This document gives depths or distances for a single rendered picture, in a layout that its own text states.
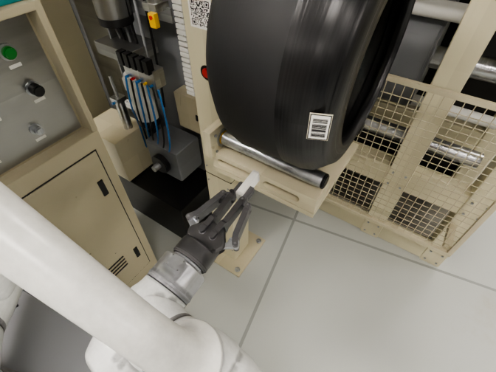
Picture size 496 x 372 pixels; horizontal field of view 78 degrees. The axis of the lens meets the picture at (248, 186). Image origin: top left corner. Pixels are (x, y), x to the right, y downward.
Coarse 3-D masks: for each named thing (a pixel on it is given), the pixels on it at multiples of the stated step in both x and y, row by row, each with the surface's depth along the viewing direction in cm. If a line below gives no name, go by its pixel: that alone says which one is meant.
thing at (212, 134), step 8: (216, 120) 92; (208, 128) 90; (216, 128) 90; (224, 128) 93; (208, 136) 89; (216, 136) 90; (208, 144) 91; (216, 144) 93; (208, 152) 94; (216, 152) 95
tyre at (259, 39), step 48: (240, 0) 51; (288, 0) 48; (336, 0) 45; (384, 0) 49; (240, 48) 54; (288, 48) 50; (336, 48) 48; (384, 48) 89; (240, 96) 59; (288, 96) 53; (336, 96) 52; (288, 144) 62; (336, 144) 66
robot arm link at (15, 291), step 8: (0, 280) 56; (8, 280) 58; (0, 288) 56; (8, 288) 58; (16, 288) 62; (0, 296) 57; (8, 296) 59; (16, 296) 62; (0, 304) 57; (8, 304) 59; (16, 304) 63; (0, 312) 57; (8, 312) 59; (0, 320) 57; (8, 320) 60
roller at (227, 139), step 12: (228, 132) 93; (228, 144) 92; (240, 144) 90; (252, 156) 89; (264, 156) 87; (276, 168) 87; (288, 168) 84; (300, 168) 83; (312, 180) 82; (324, 180) 80
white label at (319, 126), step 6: (312, 114) 54; (318, 114) 53; (324, 114) 53; (330, 114) 53; (312, 120) 55; (318, 120) 54; (324, 120) 54; (330, 120) 54; (312, 126) 56; (318, 126) 55; (324, 126) 55; (330, 126) 55; (312, 132) 57; (318, 132) 56; (324, 132) 56; (306, 138) 58; (312, 138) 58; (318, 138) 58; (324, 138) 57
